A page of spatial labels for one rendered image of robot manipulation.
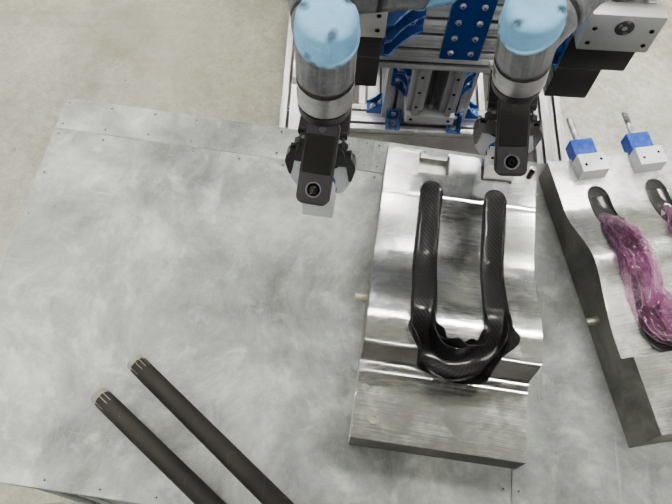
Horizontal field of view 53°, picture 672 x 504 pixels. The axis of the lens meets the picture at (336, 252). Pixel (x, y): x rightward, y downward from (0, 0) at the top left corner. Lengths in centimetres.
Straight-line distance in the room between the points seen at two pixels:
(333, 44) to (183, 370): 59
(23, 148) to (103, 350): 136
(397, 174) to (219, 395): 47
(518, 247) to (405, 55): 58
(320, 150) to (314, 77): 13
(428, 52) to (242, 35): 115
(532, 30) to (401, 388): 54
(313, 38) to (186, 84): 168
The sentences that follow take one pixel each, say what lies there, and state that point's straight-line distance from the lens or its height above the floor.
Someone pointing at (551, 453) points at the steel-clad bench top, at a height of 80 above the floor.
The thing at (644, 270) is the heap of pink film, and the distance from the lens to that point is 117.
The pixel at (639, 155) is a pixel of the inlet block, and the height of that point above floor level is 88.
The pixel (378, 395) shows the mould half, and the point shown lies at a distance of 105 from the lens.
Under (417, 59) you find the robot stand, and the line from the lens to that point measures 157.
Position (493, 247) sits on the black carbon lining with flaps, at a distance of 115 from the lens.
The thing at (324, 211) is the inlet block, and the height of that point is 93.
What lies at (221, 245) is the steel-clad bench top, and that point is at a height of 80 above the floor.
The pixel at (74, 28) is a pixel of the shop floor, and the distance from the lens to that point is 271.
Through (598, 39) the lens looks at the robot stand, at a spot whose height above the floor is 93.
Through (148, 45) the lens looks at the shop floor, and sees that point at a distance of 259.
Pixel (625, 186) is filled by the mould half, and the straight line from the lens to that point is 132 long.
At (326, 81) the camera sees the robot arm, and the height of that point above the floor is 123.
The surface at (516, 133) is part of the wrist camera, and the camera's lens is 102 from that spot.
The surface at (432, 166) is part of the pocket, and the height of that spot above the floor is 86.
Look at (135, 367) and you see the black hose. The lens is 112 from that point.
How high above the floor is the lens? 188
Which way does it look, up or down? 64 degrees down
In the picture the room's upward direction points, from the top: 5 degrees clockwise
